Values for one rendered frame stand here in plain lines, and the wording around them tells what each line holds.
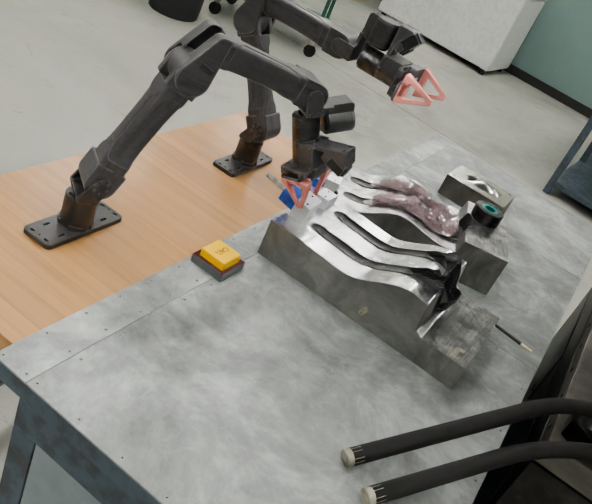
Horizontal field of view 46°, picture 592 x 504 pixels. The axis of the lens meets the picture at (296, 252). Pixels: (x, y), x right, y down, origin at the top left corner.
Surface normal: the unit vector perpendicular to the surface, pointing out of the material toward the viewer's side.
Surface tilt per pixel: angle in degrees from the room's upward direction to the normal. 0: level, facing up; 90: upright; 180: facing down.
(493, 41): 90
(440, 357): 90
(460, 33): 90
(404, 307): 90
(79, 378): 0
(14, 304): 0
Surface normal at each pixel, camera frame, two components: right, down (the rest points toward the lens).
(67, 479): -0.50, 0.30
